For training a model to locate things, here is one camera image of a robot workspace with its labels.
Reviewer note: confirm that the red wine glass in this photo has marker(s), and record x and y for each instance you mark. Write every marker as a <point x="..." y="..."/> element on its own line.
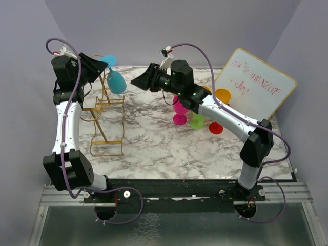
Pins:
<point x="215" y="128"/>

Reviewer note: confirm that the yellow framed whiteboard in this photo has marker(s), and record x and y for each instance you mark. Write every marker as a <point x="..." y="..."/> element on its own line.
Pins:
<point x="257" y="88"/>

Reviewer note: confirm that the cyan wine glass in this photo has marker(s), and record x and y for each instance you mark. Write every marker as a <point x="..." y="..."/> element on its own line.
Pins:
<point x="115" y="80"/>

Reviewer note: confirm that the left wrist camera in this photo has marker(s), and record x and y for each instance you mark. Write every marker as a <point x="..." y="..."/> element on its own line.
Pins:
<point x="65" y="50"/>

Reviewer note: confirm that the green wine glass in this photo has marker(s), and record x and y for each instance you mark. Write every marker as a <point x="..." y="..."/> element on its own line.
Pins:
<point x="197" y="121"/>

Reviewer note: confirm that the gold wire glass rack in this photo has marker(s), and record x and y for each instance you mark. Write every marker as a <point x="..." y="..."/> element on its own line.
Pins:
<point x="108" y="117"/>

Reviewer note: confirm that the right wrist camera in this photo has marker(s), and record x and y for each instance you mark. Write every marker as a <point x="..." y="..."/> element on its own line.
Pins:
<point x="168" y="58"/>

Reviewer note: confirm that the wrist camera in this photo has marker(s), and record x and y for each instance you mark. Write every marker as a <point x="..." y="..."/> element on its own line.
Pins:
<point x="168" y="58"/>
<point x="65" y="50"/>

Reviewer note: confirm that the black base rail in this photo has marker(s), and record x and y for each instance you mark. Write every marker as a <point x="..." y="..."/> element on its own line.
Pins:
<point x="130" y="196"/>

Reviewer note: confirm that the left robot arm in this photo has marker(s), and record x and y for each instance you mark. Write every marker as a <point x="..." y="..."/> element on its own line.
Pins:
<point x="67" y="165"/>

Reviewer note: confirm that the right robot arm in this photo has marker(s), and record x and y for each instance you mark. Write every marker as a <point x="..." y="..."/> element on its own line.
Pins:
<point x="256" y="136"/>

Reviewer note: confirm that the pink wine glass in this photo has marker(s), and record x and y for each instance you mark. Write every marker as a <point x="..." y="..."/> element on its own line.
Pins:
<point x="180" y="112"/>

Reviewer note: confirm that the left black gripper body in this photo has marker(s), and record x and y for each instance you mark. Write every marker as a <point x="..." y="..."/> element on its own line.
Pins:
<point x="88" y="70"/>

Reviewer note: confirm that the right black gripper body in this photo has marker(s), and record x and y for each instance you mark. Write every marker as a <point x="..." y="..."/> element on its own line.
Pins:
<point x="161" y="81"/>

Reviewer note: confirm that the yellow wine glass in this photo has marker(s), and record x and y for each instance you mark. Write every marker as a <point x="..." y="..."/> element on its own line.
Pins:
<point x="206" y="88"/>
<point x="223" y="95"/>

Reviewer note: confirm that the yellow wine glass front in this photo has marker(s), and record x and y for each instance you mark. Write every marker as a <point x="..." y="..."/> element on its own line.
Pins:
<point x="206" y="88"/>

